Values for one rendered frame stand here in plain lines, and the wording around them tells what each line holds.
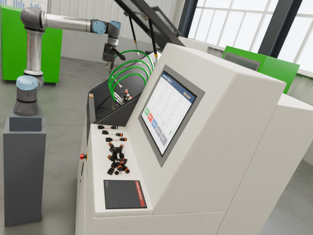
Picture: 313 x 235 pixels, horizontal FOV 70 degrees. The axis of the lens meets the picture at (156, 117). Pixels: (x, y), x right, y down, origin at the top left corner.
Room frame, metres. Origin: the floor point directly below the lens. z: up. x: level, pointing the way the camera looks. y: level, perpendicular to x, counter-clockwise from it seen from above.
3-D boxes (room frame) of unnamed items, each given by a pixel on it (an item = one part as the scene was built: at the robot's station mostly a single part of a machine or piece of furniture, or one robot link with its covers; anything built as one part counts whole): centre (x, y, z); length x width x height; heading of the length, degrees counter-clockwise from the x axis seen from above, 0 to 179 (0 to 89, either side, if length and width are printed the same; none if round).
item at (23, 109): (1.32, 0.85, 0.95); 0.15 x 0.15 x 0.10
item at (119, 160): (0.92, 0.14, 1.01); 0.23 x 0.11 x 0.06; 22
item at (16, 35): (4.39, 2.79, 0.65); 0.95 x 0.86 x 1.30; 130
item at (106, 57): (1.59, 0.44, 1.37); 0.09 x 0.08 x 0.12; 112
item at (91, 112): (1.57, 0.50, 0.87); 0.62 x 0.04 x 0.16; 22
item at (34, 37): (1.45, 0.89, 1.27); 0.15 x 0.12 x 0.55; 18
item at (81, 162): (1.57, 0.51, 0.44); 0.65 x 0.02 x 0.68; 22
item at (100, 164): (0.96, 0.15, 0.96); 0.70 x 0.22 x 0.03; 22
